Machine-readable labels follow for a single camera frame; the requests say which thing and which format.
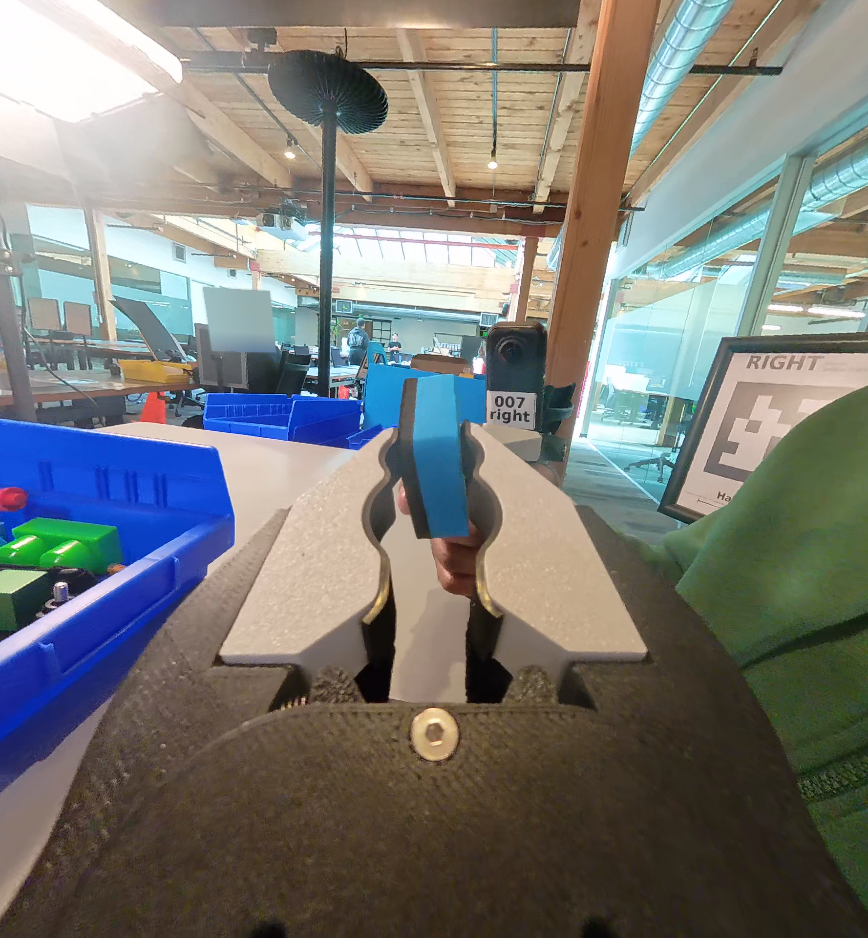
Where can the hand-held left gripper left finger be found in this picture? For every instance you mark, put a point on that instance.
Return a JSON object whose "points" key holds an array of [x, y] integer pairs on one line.
{"points": [[302, 586]]}

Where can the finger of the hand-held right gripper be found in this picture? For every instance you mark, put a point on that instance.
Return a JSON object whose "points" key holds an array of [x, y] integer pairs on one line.
{"points": [[522, 442]]}

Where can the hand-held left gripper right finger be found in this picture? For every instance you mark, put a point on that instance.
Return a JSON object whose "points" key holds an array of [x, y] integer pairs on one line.
{"points": [[565, 586]]}

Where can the light blue foam block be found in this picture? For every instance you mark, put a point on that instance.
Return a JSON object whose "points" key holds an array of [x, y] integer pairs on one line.
{"points": [[441, 454]]}

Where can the large blue plastic bin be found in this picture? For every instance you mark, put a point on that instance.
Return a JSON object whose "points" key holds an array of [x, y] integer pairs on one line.
{"points": [[148, 476]]}

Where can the person's right forearm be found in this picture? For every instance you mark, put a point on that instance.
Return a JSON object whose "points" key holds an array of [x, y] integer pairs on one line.
{"points": [[771, 527]]}

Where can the person's right hand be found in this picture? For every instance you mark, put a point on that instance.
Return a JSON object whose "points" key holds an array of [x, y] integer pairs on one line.
{"points": [[459, 564]]}

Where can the cardboard box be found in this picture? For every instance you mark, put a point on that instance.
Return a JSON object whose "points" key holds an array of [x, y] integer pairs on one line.
{"points": [[437, 364]]}

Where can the light blue cart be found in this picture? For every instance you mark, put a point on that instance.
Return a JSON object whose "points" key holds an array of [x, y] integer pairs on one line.
{"points": [[386, 396]]}

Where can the small blue bin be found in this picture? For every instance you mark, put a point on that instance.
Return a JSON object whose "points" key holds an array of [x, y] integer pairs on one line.
{"points": [[368, 438], [258, 418]]}

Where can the framed marker sign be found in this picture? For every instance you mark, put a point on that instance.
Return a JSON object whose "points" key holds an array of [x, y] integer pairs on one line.
{"points": [[734, 410]]}

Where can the orange traffic cone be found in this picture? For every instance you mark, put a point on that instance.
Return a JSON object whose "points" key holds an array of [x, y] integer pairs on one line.
{"points": [[155, 410]]}

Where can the computer monitor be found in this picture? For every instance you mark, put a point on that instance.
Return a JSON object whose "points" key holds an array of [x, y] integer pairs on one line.
{"points": [[221, 366]]}

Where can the green two-stud brick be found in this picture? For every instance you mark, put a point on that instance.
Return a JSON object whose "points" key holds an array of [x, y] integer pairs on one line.
{"points": [[67, 539]]}

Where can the yellow bin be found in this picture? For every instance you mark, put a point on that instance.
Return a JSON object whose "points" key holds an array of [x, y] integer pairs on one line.
{"points": [[155, 370]]}

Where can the ceiling projector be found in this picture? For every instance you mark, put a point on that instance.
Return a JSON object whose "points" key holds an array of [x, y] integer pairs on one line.
{"points": [[280, 218]]}

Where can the green cube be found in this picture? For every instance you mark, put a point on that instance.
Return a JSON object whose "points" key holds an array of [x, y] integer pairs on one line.
{"points": [[1, 601]]}

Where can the black tilted panel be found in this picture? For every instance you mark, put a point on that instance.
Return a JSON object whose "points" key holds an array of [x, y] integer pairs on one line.
{"points": [[148, 326]]}

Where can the long wooden table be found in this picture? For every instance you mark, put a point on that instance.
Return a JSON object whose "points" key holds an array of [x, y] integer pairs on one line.
{"points": [[53, 388]]}

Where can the black pole round disc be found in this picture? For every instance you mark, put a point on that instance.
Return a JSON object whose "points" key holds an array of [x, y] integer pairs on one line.
{"points": [[327, 88]]}

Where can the green jacket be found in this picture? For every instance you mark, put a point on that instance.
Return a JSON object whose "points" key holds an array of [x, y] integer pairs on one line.
{"points": [[844, 769]]}

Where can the metal light stand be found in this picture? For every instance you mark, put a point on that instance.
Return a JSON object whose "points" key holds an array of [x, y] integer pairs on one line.
{"points": [[1, 293]]}

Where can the studio light panel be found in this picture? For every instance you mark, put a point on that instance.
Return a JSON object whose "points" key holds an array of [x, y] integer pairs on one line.
{"points": [[53, 51]]}

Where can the slim wooden post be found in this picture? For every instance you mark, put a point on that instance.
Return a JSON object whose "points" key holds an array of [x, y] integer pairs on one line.
{"points": [[525, 278], [102, 278]]}

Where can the thick wooden post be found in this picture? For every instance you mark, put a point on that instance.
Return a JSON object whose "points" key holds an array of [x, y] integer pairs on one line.
{"points": [[595, 220]]}

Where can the silver spiral duct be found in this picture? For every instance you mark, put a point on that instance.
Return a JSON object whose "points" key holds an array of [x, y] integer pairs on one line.
{"points": [[807, 198], [679, 66]]}

